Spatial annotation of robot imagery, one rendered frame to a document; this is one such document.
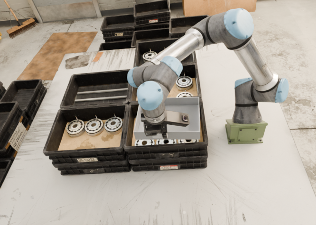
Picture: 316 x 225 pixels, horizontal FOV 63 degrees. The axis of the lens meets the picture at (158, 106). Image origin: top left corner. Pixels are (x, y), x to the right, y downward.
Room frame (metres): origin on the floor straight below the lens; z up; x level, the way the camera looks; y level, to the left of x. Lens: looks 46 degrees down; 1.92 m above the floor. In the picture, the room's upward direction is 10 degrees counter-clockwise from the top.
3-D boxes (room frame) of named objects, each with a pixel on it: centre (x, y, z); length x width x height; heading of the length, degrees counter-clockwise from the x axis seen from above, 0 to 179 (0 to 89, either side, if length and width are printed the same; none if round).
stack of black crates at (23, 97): (1.83, 1.20, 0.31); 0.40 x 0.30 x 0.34; 170
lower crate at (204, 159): (0.84, -0.02, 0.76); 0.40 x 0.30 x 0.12; 82
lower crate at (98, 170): (0.90, 0.38, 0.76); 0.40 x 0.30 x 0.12; 82
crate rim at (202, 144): (0.84, -0.02, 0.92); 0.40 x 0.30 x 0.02; 82
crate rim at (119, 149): (0.90, 0.38, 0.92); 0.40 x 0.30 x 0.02; 82
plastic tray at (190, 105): (0.74, -0.04, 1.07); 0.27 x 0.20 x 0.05; 77
